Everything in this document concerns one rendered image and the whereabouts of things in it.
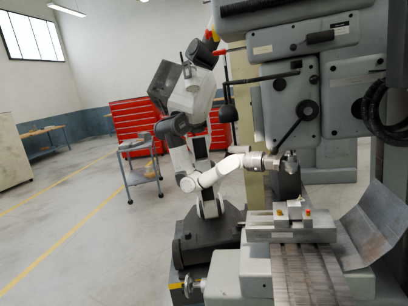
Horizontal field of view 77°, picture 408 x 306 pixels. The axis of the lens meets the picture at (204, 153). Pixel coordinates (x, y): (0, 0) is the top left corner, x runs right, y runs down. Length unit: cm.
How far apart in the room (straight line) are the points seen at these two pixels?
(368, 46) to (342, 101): 17
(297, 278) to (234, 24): 85
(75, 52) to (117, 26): 214
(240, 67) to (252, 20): 186
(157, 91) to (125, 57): 991
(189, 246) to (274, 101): 117
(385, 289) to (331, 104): 77
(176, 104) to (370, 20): 80
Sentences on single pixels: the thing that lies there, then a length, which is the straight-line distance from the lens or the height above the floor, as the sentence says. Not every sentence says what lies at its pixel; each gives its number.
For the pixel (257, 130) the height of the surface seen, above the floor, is 138.
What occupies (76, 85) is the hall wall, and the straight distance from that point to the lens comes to 1241.
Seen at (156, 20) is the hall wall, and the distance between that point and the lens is 1080.
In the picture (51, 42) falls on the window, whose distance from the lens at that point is 1204.
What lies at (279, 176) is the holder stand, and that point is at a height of 106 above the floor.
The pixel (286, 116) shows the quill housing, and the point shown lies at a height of 144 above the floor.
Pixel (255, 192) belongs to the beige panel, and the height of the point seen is 29.
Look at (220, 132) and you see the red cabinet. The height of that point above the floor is 45.
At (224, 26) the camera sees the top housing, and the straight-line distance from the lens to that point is 90.
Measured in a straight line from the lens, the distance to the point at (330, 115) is 94.
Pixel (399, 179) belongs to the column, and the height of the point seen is 115.
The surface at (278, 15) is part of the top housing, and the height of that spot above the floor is 175.
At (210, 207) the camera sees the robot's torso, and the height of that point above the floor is 73.
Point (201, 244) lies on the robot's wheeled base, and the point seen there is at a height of 59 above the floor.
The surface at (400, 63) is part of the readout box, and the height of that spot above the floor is 157.
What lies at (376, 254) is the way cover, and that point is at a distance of 117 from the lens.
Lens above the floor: 160
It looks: 16 degrees down
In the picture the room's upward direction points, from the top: 9 degrees counter-clockwise
